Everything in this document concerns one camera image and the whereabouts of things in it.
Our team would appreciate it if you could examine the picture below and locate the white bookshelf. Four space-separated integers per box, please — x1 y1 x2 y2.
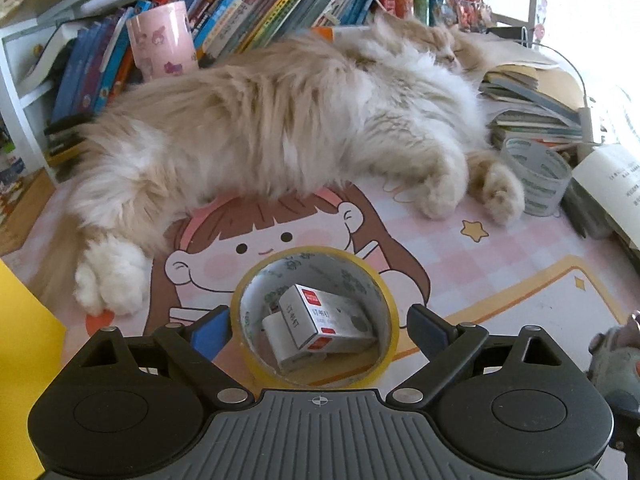
0 0 282 186

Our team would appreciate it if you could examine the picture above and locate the row of leaning books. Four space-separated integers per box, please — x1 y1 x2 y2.
45 0 382 128

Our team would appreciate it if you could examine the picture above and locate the white red staple box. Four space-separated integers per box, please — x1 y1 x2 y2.
277 284 377 357

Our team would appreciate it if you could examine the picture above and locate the pink printed cup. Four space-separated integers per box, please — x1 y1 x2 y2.
125 1 200 81

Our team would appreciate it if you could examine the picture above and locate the yellow tape roll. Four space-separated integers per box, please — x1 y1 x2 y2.
230 246 401 390

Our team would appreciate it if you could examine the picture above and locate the cartoon girl desk mat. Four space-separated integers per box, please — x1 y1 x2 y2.
0 175 640 396

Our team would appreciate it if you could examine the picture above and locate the open white book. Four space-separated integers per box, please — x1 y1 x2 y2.
570 142 640 252

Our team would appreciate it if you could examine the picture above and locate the yellow paper sheet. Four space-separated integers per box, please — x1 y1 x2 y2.
0 257 69 480

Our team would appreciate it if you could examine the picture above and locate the grey plush toy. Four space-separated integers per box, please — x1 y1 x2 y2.
585 311 640 402

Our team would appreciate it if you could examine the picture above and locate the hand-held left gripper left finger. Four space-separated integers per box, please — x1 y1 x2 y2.
75 305 253 407

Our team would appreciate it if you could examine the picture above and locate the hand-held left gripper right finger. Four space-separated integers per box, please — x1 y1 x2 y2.
387 304 562 407

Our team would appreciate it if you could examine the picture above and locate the fluffy cream cat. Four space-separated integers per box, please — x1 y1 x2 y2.
30 12 527 317

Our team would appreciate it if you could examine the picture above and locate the stack of flat books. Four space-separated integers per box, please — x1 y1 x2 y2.
477 62 584 152

